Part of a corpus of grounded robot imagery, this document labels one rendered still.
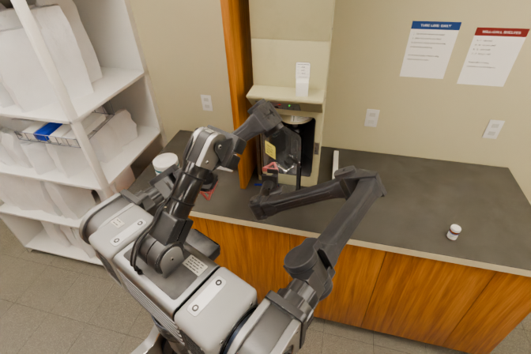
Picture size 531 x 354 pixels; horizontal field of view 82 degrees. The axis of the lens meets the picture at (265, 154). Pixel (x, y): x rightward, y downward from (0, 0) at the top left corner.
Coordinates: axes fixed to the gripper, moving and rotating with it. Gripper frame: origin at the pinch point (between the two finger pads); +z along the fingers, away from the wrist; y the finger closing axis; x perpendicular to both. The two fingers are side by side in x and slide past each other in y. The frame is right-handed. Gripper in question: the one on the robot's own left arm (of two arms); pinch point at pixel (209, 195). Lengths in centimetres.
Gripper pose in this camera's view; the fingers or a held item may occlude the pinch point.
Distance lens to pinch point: 142.8
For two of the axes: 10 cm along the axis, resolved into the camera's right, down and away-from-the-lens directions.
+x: -9.7, -1.2, 2.2
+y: 2.5, -5.9, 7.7
